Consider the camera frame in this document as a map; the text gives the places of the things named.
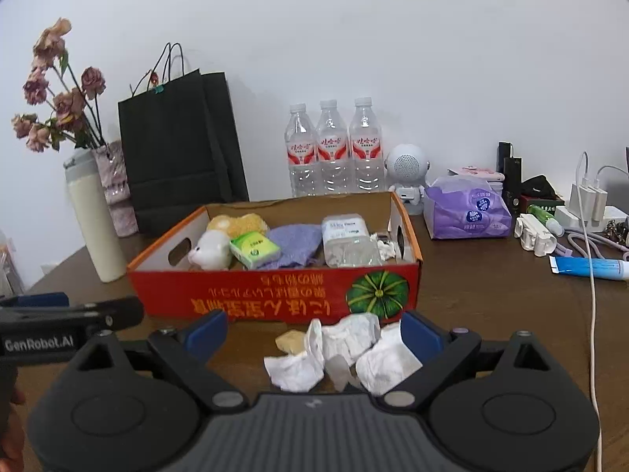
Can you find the glass vase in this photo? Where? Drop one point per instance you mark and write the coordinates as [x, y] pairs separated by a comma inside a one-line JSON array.
[[115, 182]]

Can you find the blue tube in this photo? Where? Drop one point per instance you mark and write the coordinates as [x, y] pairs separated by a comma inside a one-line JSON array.
[[594, 268]]

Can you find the person's left hand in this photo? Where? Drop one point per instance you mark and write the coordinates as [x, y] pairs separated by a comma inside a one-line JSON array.
[[12, 440]]

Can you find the white charger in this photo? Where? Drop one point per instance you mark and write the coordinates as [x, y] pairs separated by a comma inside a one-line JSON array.
[[580, 201], [598, 204]]

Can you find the pale yellow rectangular block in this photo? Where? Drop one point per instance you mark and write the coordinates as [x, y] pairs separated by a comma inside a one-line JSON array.
[[291, 343]]

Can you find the red cardboard box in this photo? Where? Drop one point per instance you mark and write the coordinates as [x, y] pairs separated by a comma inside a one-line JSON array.
[[275, 300]]

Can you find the green tissue pack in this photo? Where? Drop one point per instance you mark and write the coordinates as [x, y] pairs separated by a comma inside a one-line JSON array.
[[255, 250]]

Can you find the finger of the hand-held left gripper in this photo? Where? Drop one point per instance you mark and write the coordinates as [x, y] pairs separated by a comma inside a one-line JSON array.
[[113, 313], [34, 300]]

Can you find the plush hamster toy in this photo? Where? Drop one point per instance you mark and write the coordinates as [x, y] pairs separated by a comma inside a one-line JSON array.
[[211, 250]]

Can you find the dark red small box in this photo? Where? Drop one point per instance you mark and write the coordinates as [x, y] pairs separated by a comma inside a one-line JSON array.
[[540, 205]]

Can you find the black pouch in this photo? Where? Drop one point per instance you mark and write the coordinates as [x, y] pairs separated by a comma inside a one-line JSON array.
[[540, 187]]

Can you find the white round speaker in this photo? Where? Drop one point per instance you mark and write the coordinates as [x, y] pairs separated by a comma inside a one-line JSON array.
[[407, 167]]

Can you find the green white tube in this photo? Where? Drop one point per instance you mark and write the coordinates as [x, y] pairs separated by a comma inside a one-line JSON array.
[[545, 219]]

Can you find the black paper bag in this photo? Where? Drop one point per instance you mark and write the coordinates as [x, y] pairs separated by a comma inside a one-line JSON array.
[[231, 147], [172, 157]]

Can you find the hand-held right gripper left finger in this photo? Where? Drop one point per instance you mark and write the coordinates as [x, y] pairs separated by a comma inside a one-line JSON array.
[[209, 335]]

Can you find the white power strip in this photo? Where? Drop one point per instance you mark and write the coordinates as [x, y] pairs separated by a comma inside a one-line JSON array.
[[614, 216]]

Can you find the key bunch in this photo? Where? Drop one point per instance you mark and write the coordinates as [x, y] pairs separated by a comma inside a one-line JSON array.
[[618, 231]]

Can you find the white thermos bottle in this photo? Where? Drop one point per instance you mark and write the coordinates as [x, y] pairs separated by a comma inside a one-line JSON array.
[[96, 226]]

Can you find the dried pink flowers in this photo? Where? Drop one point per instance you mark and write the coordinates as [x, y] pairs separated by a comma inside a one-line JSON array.
[[64, 103]]

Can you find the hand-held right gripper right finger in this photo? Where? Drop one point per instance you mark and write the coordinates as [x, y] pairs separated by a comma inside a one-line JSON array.
[[420, 337]]

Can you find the purple knit cloth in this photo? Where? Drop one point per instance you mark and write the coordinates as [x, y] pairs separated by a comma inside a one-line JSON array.
[[295, 243]]

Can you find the pink case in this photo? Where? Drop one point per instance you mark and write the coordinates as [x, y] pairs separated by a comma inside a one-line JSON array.
[[476, 174]]

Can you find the white clip device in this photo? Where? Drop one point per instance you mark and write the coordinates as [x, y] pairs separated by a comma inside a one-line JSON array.
[[535, 236]]

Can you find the purple tissue pack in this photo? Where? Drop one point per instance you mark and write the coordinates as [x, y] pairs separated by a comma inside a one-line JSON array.
[[467, 211]]

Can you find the clear water bottle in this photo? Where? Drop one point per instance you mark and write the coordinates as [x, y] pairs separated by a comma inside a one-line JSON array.
[[300, 157], [366, 152], [333, 155]]

